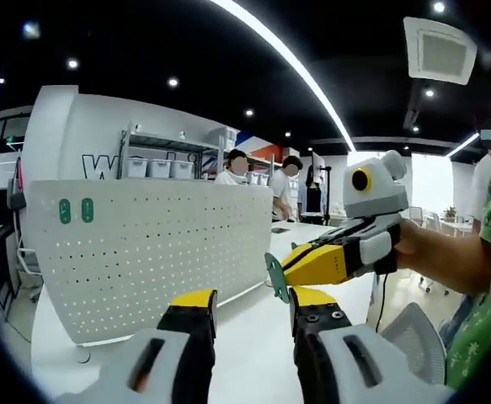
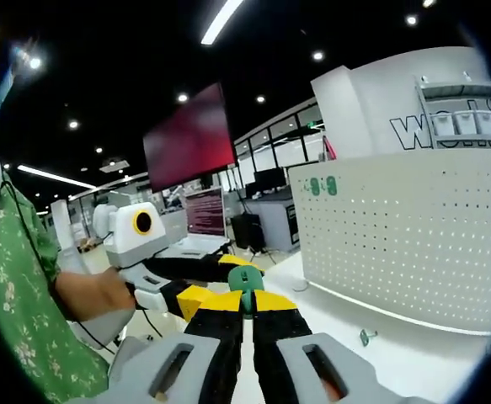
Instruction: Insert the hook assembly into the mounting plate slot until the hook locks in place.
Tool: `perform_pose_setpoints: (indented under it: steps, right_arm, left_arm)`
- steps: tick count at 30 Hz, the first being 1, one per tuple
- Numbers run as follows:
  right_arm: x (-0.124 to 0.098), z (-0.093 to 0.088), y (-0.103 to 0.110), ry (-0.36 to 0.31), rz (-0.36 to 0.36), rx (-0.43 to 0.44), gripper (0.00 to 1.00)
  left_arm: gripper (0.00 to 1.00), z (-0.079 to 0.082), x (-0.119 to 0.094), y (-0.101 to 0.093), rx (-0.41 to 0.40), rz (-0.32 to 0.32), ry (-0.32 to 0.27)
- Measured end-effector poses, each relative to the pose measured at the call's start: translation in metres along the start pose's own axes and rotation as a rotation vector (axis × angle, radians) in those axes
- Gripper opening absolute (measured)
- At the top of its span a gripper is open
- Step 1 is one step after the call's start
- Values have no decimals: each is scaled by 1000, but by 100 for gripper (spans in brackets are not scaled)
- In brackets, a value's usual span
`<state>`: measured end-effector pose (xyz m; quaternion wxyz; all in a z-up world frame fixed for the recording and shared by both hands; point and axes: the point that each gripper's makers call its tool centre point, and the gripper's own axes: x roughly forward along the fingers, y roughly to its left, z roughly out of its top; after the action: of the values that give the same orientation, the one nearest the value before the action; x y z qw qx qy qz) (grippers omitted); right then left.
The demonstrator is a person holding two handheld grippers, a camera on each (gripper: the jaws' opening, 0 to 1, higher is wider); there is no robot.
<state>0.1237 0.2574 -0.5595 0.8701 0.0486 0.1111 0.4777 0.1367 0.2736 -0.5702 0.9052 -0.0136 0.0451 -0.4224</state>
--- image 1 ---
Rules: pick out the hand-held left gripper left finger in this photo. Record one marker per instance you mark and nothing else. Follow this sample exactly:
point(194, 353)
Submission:
point(186, 349)

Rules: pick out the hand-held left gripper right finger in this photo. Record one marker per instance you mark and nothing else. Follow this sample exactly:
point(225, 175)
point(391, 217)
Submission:
point(316, 349)

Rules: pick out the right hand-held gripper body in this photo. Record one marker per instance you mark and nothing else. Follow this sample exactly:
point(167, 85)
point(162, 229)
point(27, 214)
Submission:
point(380, 193)

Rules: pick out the green hook assembly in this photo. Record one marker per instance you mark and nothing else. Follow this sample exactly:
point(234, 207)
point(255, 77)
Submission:
point(276, 278)
point(87, 209)
point(65, 210)

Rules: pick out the white perforated mounting plate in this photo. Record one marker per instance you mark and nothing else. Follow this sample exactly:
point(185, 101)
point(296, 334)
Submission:
point(144, 261)

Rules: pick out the person's right hand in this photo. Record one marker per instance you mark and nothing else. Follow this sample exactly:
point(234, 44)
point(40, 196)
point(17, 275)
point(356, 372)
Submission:
point(413, 246)

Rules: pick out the black light stand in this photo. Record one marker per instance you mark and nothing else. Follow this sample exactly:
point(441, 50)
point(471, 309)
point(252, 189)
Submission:
point(327, 198)

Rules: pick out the white office chair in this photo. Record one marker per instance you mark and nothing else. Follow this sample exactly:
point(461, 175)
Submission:
point(424, 216)

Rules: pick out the small potted plant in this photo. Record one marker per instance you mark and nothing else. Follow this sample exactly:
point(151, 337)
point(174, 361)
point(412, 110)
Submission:
point(449, 214)

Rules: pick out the grey mesh chair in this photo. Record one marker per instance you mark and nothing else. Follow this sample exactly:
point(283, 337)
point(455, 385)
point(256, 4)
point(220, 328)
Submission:
point(417, 336)

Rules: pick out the person in green floral shirt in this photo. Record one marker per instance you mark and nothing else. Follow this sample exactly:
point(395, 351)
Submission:
point(489, 294)

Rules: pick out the long ceiling light strip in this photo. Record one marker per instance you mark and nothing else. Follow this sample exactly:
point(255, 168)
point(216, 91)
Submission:
point(295, 63)

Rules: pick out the white ceiling air vent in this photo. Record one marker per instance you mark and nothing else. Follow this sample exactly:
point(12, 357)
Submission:
point(441, 50)

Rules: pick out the white boxes on rack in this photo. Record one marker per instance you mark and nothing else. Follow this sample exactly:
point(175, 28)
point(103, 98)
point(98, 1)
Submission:
point(224, 136)

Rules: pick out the white storage bin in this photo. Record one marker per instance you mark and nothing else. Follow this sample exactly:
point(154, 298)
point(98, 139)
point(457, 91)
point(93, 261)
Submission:
point(137, 167)
point(182, 169)
point(159, 168)

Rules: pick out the grey metal shelf rack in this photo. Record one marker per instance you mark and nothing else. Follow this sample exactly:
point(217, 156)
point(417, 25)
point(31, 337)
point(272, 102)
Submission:
point(165, 145)

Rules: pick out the round ceiling spotlights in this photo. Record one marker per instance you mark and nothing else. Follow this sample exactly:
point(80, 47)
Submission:
point(173, 82)

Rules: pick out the small white camera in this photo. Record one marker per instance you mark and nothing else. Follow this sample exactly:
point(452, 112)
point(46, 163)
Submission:
point(137, 127)
point(182, 135)

